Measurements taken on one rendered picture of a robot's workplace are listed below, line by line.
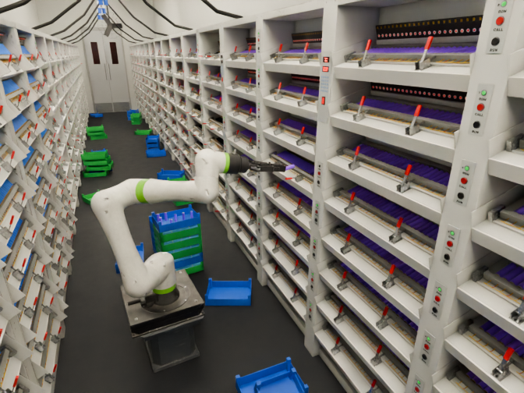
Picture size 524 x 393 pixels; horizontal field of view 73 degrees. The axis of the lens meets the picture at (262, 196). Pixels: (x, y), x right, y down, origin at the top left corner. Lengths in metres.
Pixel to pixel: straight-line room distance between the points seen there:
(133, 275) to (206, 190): 0.53
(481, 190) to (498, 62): 0.31
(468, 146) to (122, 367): 1.92
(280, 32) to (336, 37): 0.71
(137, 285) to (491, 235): 1.38
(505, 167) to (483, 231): 0.18
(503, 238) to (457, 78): 0.42
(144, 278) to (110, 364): 0.65
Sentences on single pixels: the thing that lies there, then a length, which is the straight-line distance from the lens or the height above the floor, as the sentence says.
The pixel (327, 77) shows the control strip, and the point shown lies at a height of 1.46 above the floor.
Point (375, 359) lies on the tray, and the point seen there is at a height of 0.39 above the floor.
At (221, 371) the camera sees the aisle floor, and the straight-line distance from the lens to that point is 2.10.
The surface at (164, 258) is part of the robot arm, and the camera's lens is 1.87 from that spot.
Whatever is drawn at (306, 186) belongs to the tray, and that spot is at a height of 0.94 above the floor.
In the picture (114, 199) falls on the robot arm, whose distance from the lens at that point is 1.68.
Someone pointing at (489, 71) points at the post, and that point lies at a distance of 1.05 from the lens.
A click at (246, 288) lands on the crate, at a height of 0.00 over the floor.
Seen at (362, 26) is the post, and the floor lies 1.65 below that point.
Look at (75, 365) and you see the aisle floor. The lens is 2.34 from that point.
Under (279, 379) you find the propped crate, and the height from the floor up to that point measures 0.11.
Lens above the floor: 1.55
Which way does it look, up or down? 22 degrees down
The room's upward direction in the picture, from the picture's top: straight up
